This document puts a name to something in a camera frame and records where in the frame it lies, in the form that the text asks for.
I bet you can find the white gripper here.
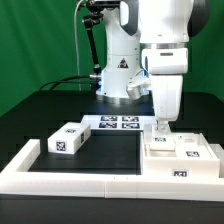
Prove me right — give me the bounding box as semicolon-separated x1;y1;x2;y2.
142;48;188;134

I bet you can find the white cabinet body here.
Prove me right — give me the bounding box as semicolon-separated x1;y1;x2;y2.
140;132;220;179

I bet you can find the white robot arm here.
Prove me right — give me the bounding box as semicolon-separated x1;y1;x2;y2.
86;0;210;134

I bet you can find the white flat tagged panel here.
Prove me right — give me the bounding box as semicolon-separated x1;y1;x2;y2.
82;115;156;130

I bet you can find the white tagged rectangular block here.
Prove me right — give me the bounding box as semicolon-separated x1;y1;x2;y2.
48;122;91;155

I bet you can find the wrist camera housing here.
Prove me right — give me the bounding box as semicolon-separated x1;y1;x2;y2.
126;75;151;100

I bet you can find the black cable bundle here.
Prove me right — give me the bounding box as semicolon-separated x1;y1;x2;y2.
39;75;101;92

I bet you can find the white thin cable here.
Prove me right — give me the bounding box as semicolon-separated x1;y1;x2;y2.
73;0;84;92

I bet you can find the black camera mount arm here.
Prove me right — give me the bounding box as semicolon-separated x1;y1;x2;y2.
82;0;130;97

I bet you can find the white U-shaped border frame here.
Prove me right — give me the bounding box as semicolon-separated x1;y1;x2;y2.
0;139;224;202

